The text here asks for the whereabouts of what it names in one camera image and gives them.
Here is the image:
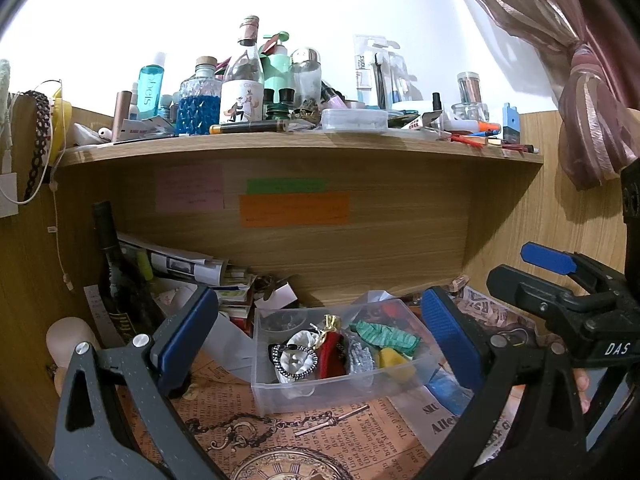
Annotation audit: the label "wooden shelf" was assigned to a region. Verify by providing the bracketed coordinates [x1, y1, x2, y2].
[52, 127, 545, 168]

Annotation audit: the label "dark wine bottle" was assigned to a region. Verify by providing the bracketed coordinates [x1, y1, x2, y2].
[91, 201, 161, 348]

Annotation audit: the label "stack of folded newspapers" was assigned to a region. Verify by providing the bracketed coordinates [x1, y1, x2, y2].
[116, 232, 231, 288]

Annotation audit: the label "short glass jar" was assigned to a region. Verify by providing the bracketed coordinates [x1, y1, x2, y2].
[451, 102, 490, 123]

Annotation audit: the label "black beaded scrunchie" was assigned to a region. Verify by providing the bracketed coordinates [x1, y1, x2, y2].
[269, 342, 321, 386]

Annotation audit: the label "clear labelled glass bottle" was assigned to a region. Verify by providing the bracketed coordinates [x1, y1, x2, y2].
[219, 15, 265, 125]

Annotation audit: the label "mauve curtain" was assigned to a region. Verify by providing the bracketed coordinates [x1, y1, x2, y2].
[442, 0, 640, 192]

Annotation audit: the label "black lace headband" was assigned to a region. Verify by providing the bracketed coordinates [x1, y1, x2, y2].
[22, 91, 53, 201]

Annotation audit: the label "clear bottle with silver cap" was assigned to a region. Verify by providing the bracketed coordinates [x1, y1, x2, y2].
[291, 47, 322, 108]

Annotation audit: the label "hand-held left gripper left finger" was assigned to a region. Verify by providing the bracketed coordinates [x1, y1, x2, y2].
[52, 286, 228, 480]

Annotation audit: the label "pink sticky note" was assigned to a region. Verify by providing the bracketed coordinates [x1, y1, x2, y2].
[155, 165, 225, 212]

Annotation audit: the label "white tag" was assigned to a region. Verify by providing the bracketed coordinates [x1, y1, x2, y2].
[0, 172, 18, 218]

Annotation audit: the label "beige round object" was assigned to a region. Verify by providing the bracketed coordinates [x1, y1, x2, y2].
[46, 317, 103, 376]

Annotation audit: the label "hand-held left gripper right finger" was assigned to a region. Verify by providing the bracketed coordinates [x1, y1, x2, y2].
[415, 287, 596, 480]

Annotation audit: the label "rose gold tube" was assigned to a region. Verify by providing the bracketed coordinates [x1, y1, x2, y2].
[112, 91, 132, 142]

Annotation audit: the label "orange sticky note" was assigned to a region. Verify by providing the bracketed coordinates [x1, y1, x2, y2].
[239, 192, 351, 228]

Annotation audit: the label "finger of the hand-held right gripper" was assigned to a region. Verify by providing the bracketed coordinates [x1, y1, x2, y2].
[487, 265, 571, 331]
[520, 241, 626, 288]

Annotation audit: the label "yellow sponge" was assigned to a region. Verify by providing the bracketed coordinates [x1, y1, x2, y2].
[377, 347, 417, 378]

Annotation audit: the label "silver mesh pouch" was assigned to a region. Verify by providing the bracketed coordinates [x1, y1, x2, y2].
[345, 332, 377, 375]

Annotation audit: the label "blue mouthwash bottle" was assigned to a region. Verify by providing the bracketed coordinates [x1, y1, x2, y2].
[140, 51, 167, 118]

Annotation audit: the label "clear jar of sticks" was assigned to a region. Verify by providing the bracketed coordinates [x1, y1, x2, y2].
[456, 72, 483, 106]

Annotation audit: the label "black and gold pen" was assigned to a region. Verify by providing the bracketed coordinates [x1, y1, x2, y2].
[210, 120, 286, 135]

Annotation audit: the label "white item with beaded chain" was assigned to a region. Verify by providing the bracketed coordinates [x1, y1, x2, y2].
[280, 330, 321, 383]

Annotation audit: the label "green sticky note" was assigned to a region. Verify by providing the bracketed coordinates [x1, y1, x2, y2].
[246, 178, 327, 195]

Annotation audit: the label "glass bottle with blue beads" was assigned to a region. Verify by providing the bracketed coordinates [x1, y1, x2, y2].
[176, 56, 222, 136]

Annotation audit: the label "clear blister packs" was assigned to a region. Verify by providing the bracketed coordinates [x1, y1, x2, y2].
[354, 34, 413, 111]

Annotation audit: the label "clear plastic container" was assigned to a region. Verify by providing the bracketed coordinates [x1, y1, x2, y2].
[250, 299, 443, 416]

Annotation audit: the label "person's right hand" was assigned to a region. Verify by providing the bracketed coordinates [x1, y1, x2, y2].
[572, 367, 595, 415]

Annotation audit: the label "newspaper print mat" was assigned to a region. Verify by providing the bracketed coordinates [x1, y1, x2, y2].
[125, 285, 556, 480]

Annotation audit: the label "clear lidded plastic box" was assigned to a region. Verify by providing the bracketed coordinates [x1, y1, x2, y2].
[321, 107, 390, 133]

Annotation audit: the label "mint green pump bottle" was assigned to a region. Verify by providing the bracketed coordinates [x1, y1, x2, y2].
[262, 32, 293, 111]

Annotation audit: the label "yellow headband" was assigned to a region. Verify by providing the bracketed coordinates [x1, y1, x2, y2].
[50, 87, 73, 163]

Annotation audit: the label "green cloth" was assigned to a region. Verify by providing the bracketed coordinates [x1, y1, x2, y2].
[349, 321, 422, 358]

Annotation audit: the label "red pouch with gold trim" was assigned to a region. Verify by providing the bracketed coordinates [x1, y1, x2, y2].
[312, 314, 348, 378]

